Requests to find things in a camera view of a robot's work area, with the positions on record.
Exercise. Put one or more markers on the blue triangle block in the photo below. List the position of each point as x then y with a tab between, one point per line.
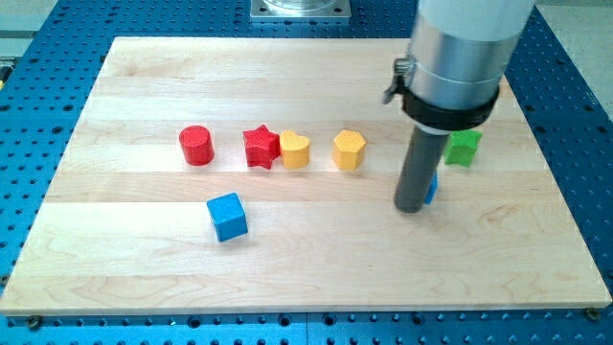
431	190

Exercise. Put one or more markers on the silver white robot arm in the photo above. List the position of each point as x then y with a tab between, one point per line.
461	48

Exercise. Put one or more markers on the yellow hexagon block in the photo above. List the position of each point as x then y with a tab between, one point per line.
348	150

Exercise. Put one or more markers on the yellow heart block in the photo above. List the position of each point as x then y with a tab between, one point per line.
295	149

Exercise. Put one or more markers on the red star block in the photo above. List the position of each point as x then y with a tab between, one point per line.
262	147

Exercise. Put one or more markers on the blue cube block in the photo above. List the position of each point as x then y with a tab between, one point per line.
227	216

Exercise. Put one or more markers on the light wooden board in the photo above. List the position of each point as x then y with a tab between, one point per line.
124	227

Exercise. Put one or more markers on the red cylinder block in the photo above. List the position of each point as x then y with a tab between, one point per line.
197	146

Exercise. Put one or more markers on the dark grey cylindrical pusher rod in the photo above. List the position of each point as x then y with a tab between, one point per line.
421	162

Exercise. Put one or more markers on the black clamp with metal lever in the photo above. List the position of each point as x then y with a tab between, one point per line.
443	115

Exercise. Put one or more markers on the green star block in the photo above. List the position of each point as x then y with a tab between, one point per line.
462	147

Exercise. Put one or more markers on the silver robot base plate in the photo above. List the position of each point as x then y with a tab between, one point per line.
277	9

